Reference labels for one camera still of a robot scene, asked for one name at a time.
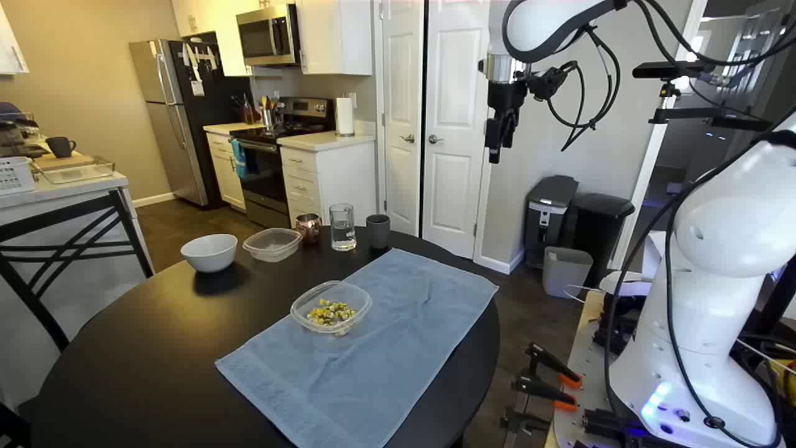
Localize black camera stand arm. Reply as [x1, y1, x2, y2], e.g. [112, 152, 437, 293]
[647, 77, 796, 136]

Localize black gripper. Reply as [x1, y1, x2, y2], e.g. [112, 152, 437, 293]
[485, 77, 530, 166]

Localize steel microwave oven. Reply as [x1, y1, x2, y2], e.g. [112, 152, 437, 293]
[233, 3, 300, 69]

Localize black mug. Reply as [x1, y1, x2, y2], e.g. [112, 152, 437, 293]
[44, 134, 80, 161]

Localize small grey waste bin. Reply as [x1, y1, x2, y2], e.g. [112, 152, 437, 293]
[542, 243, 596, 302]

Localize blue towel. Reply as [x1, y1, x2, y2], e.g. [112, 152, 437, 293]
[214, 246, 503, 448]

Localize black bin with grey lid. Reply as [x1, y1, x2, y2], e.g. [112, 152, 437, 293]
[521, 171, 582, 271]

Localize white panel door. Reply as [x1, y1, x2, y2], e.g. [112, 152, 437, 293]
[376, 0, 427, 238]
[419, 0, 493, 261]

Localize black metal chair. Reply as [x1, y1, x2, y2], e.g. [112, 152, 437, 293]
[0, 187, 157, 448]

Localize small brown candle jar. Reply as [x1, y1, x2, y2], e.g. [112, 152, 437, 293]
[294, 212, 322, 248]

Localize stainless steel refrigerator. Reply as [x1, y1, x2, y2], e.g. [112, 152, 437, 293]
[126, 33, 251, 210]

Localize white upper kitchen cabinets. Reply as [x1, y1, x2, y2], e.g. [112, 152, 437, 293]
[168, 0, 376, 80]

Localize white paper towel roll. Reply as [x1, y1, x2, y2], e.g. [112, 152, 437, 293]
[332, 94, 357, 140]

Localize white keypad device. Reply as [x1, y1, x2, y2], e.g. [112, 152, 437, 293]
[0, 157, 37, 198]

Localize black camera on stand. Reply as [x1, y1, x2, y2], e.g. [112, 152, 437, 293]
[631, 57, 718, 84]

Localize white narrow lower cabinet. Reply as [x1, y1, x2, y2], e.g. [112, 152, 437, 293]
[200, 123, 251, 215]

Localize white ceramic bowl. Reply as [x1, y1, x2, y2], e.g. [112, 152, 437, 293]
[178, 231, 241, 276]

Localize clear plastic sweets bowl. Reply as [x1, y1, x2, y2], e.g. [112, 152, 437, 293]
[287, 278, 376, 338]

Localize plain black trash bin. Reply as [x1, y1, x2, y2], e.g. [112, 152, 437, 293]
[570, 192, 637, 288]

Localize empty clear plastic container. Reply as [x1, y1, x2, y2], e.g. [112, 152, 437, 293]
[241, 226, 302, 267]

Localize robot mounting bench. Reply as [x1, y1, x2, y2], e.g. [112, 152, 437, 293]
[550, 284, 796, 448]

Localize round black table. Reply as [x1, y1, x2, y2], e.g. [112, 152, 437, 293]
[29, 226, 503, 448]

